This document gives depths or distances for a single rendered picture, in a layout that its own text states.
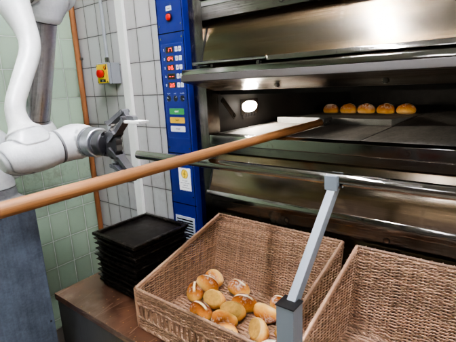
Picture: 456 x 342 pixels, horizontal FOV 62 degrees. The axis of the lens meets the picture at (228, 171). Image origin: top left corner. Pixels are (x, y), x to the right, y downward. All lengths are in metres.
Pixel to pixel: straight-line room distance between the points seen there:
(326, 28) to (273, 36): 0.19
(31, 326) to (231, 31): 1.36
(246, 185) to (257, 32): 0.57
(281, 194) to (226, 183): 0.26
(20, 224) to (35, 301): 0.32
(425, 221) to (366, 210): 0.17
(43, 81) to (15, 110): 0.38
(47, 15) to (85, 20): 0.69
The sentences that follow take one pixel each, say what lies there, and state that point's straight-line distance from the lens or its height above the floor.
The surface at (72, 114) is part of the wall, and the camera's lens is 2.23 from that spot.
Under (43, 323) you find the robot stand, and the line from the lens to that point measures 1.75.
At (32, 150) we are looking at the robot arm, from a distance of 1.17.
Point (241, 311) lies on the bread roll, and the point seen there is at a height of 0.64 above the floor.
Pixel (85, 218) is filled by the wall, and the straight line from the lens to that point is 2.33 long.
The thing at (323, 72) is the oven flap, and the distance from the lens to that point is 1.13.
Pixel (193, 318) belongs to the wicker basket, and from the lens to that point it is 1.19.
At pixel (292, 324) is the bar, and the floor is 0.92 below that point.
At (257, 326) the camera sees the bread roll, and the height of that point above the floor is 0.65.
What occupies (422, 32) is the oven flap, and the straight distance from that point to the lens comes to 1.19.
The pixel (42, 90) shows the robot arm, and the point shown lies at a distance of 1.59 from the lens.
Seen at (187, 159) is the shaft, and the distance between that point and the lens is 1.02.
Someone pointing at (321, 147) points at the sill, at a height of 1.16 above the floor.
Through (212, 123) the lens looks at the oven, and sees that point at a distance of 1.60.
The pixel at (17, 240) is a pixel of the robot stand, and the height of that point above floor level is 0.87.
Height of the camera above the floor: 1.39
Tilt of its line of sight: 13 degrees down
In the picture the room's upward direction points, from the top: 3 degrees counter-clockwise
